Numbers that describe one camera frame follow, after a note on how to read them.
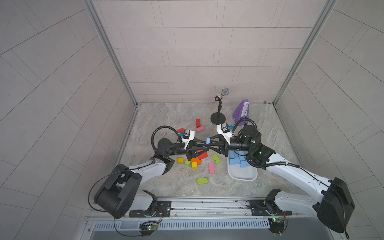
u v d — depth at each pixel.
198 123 1.04
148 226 0.65
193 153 0.63
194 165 0.83
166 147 0.59
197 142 0.67
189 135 0.59
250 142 0.54
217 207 0.73
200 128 1.01
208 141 0.63
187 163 0.84
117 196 0.41
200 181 0.79
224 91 0.85
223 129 0.57
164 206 0.72
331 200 0.38
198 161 0.86
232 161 0.85
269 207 0.63
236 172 0.82
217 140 0.64
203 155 0.89
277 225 0.69
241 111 0.97
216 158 0.86
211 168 0.85
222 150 0.62
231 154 0.60
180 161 0.83
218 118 1.06
